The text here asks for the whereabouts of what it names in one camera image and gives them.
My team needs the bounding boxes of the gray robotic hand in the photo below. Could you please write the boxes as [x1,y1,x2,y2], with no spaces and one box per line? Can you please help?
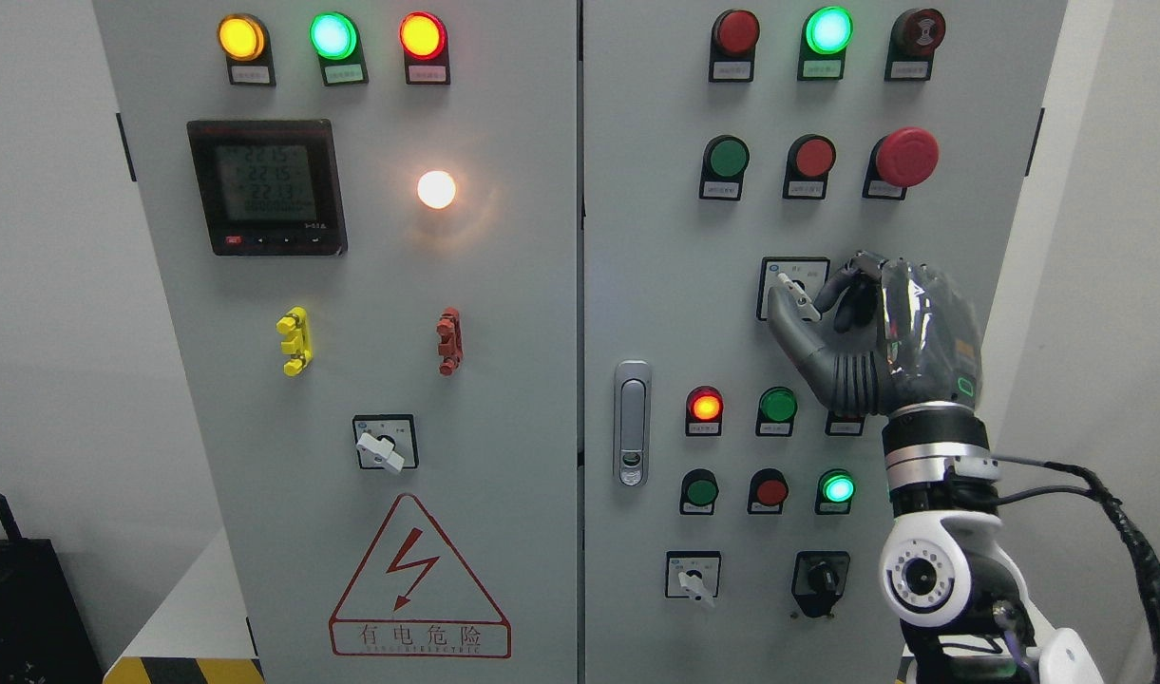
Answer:
[767,252,983,415]

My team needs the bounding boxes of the green indicator middle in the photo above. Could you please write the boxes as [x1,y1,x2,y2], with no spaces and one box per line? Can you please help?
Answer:
[756,386,798,437]

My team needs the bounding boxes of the lit green indicator lower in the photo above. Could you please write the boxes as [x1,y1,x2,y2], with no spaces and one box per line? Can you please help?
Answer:
[813,468,857,516]

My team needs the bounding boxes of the red emergency stop button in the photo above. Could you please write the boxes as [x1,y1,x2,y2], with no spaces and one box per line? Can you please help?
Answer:
[862,126,941,201]

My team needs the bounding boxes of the red push button upper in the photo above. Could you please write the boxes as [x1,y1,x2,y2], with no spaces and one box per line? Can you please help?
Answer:
[781,134,836,201]

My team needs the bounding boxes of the red push button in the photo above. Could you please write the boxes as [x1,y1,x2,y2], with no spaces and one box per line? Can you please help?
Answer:
[746,468,789,515]
[781,134,836,201]

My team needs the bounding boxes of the red push button lower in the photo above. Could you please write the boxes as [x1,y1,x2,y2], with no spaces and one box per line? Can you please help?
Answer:
[746,468,789,515]

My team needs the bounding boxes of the lit red indicator middle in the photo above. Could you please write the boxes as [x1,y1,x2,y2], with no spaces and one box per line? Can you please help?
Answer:
[686,386,724,437]

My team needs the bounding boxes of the green push button upper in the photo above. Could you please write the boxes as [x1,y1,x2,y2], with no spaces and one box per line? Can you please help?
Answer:
[698,134,751,201]

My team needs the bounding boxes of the green push button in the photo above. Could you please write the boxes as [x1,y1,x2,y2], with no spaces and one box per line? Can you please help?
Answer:
[698,134,751,201]
[677,468,720,516]

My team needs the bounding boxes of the right cabinet door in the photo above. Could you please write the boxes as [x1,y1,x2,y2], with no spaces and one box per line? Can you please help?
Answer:
[583,1,1066,683]

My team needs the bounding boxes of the cabinet door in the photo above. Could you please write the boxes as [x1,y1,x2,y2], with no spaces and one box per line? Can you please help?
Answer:
[94,1,580,683]
[583,1,1066,683]

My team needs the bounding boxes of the green push button lower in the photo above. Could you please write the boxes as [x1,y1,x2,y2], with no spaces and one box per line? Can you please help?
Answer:
[677,468,720,516]

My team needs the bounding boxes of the black red buzzer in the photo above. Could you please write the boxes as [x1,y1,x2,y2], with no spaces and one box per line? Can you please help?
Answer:
[884,8,947,82]

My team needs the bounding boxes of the bright green indicator top right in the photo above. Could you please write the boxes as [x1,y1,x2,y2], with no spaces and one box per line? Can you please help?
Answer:
[796,5,854,82]

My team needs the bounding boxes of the dark red indicator top right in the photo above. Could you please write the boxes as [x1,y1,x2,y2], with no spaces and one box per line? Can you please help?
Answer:
[706,9,761,83]

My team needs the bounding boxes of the red terminal clip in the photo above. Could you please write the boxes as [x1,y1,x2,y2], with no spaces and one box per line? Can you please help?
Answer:
[436,307,464,377]

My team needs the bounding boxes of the white glowing lamp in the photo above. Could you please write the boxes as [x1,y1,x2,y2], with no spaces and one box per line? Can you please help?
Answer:
[416,169,458,211]

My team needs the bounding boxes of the left cabinet door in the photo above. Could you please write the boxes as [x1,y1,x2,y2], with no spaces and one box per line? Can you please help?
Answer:
[94,1,580,683]

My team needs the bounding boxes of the red high voltage warning sign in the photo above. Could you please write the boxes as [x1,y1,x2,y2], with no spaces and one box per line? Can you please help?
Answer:
[328,493,513,658]

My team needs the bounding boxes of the red-orange indicator light top left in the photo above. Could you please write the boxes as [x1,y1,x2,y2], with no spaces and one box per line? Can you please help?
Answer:
[400,10,452,86]

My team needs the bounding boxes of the yellow terminal clip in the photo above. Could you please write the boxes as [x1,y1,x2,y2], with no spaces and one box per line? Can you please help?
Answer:
[276,306,314,377]

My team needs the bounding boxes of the green indicator light top left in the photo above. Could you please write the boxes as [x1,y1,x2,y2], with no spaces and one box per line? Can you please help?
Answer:
[309,10,370,86]

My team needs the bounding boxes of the black digital power meter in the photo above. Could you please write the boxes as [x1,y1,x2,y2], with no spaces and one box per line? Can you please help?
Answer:
[187,121,348,257]

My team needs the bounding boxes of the yellow indicator light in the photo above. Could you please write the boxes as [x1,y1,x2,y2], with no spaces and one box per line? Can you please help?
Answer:
[218,13,276,87]

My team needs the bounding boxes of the black box with antenna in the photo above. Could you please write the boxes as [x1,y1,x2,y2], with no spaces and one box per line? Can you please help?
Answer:
[0,493,106,683]

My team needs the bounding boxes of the black rotary switch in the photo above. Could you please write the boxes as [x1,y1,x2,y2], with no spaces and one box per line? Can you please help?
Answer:
[791,550,850,618]

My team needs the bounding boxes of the silver door latch handle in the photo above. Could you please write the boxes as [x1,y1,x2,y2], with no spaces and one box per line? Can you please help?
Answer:
[612,361,652,486]

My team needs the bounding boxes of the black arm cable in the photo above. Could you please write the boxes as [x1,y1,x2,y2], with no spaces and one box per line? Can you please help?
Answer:
[993,454,1160,684]

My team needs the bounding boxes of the left door gray rotary switch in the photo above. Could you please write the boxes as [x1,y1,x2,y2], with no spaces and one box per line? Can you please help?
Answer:
[351,414,420,473]

